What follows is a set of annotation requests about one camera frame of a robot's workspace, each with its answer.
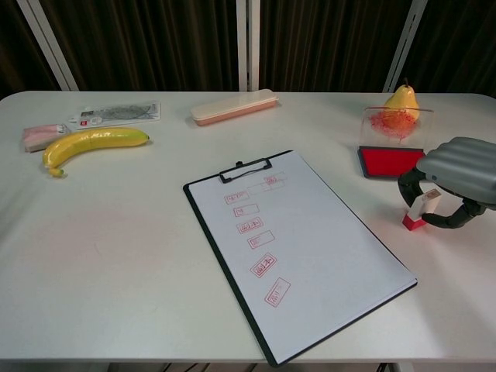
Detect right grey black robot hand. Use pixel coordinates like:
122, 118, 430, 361
398, 136, 496, 230

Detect white red rectangular stamp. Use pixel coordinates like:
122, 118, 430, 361
401, 188, 439, 233

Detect red ink pad clear lid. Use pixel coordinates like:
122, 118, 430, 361
356, 106, 435, 179

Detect yellow pear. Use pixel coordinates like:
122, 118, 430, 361
383, 77, 422, 123

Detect cream pink pencil case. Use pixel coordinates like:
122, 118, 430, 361
189, 88, 279, 126

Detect black clipboard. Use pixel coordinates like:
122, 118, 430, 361
182, 150, 419, 368

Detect dark pleated curtain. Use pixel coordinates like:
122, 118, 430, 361
0, 0, 496, 102

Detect clear printed plastic packet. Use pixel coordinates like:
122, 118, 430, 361
67, 101, 162, 129

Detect yellow banana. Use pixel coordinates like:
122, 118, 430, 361
42, 126, 151, 179

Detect pink wrapped tissue pack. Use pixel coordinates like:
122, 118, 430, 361
21, 122, 73, 153

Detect white slanted frame post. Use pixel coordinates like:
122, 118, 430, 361
15, 0, 81, 92
381, 0, 429, 93

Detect white upright frame post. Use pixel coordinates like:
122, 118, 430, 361
234, 0, 263, 93

